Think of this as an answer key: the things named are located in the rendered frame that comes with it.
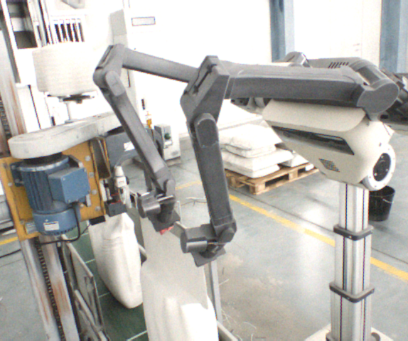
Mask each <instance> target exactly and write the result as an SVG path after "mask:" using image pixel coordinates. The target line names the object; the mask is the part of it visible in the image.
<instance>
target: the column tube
mask: <svg viewBox="0 0 408 341"><path fill-rule="evenodd" d="M0 92H1V96H2V99H3V104H4V108H5V110H6V112H5V113H6V115H7V119H8V123H9V126H10V129H11V134H12V137H15V136H19V135H21V134H27V133H28V130H27V127H26V122H25V119H24V115H23V110H22V107H21V102H20V99H19V95H18V90H17V87H16V82H15V79H14V74H13V71H12V68H11V63H10V60H9V55H8V52H7V49H6V44H5V40H4V35H3V32H2V31H0ZM9 156H11V152H10V149H9V145H8V141H7V139H6V134H5V131H4V126H3V122H2V120H1V116H0V158H5V157H9ZM17 237H18V235H17ZM38 237H39V240H40V243H44V242H51V241H55V240H54V236H47V235H43V234H40V235H38ZM18 241H19V238H18ZM19 244H20V247H21V251H22V254H23V258H24V261H25V264H26V268H27V272H28V276H29V279H30V282H31V289H32V291H33V295H34V298H35V301H36V305H37V309H38V313H39V315H40V319H41V323H42V326H43V330H44V333H45V338H46V340H47V341H61V339H60V334H59V331H58V326H57V323H56V321H55V316H54V312H53V309H52V305H51V302H50V297H49V295H48V290H47V287H46V284H45V279H44V277H43V272H42V269H41V264H40V262H39V258H38V254H37V251H36V247H35V245H36V243H35V240H34V237H32V238H30V239H26V240H24V241H22V242H20V241H19ZM41 248H42V252H43V256H44V259H45V265H46V267H47V270H48V275H49V278H50V283H51V286H52V289H53V293H54V296H55V301H56V304H57V307H58V312H59V315H60V320H61V323H62V326H63V331H64V333H65V339H66V341H80V338H79V335H78V331H77V326H76V323H75V318H74V315H73V310H72V306H71V303H70V298H69V295H68V290H67V287H66V284H65V279H64V275H63V270H62V267H61V264H60V259H59V256H58V250H57V247H56V244H55V243H52V244H46V245H43V246H41Z"/></svg>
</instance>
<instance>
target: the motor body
mask: <svg viewBox="0 0 408 341"><path fill-rule="evenodd" d="M67 162H68V156H67V155H65V154H63V155H62V156H61V157H60V158H58V159H55V160H54V161H49V162H45V163H38V164H27V163H24V162H23V163H22V164H21V165H20V167H21V175H22V177H23V182H24V185H25V188H26V193H27V196H28V201H29V204H30V207H31V209H33V211H32V215H33V219H34V221H35V224H36V228H37V230H38V231H39V232H40V233H41V234H43V235H47V236H56V235H60V234H65V233H67V232H70V231H72V230H73V229H75V228H76V227H77V222H76V219H75V214H74V211H73V208H72V205H70V204H65V203H64V202H61V201H57V200H54V199H53V198H52V195H51V192H50V187H49V184H48V175H50V174H51V173H54V172H57V171H60V170H62V169H64V168H68V167H69V164H68V163H67ZM75 207H76V212H77V217H78V219H79V223H80V221H81V214H80V207H79V203H78V202H76V203H75Z"/></svg>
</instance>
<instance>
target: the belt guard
mask: <svg viewBox="0 0 408 341"><path fill-rule="evenodd" d="M94 116H96V117H94ZM98 116H101V117H98ZM78 121H85V122H83V123H79V124H76V125H73V126H65V125H67V124H65V123H63V124H59V125H55V126H51V127H48V128H44V129H40V130H37V131H32V132H30V133H27V134H21V135H19V136H15V137H13V138H11V139H9V140H8V143H9V148H10V151H11V155H12V157H14V158H34V157H39V156H46V155H49V154H52V153H59V152H61V151H64V150H66V149H69V148H71V147H73V146H76V145H78V144H81V143H82V142H84V141H87V140H89V139H92V138H94V137H96V136H99V135H100V134H103V133H105V132H108V131H110V130H112V129H114V128H116V127H118V126H121V124H120V123H119V120H118V119H117V117H116V115H115V114H114V112H113V111H108V112H104V113H101V114H96V115H93V116H90V117H85V118H82V119H78Z"/></svg>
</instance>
